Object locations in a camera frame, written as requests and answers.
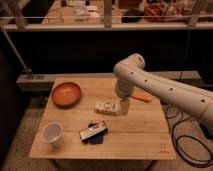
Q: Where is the wooden table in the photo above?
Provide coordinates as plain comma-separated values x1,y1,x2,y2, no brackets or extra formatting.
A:
29,77,177,161

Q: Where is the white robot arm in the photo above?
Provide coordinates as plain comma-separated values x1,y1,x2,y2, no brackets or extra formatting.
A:
113,54,213,129

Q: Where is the black floor cable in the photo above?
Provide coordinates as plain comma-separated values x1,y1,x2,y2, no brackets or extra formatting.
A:
163,104,213,169

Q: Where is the white red box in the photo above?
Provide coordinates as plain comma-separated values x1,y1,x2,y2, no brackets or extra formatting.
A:
79,121,108,141

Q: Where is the dark blue cloth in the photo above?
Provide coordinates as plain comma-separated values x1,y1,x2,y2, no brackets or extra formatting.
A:
83,128,108,145

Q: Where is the white plastic bottle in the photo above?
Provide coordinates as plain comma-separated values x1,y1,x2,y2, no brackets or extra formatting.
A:
94,101,120,115

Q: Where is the orange carrot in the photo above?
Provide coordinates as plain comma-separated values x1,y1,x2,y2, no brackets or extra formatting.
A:
132,95,152,103

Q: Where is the metal diagonal pole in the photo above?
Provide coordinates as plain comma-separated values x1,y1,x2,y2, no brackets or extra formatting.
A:
0,26,32,77

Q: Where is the red basket on shelf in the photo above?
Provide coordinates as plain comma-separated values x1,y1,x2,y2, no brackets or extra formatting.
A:
144,4,185,22

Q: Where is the black object on shelf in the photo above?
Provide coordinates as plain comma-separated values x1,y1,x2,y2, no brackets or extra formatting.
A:
121,9,144,23

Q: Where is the orange round plate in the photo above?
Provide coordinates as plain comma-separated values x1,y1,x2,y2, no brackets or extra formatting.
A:
51,82,82,107

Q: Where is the clear plastic cup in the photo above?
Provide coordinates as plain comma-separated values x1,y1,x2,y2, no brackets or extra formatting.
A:
41,122,63,148

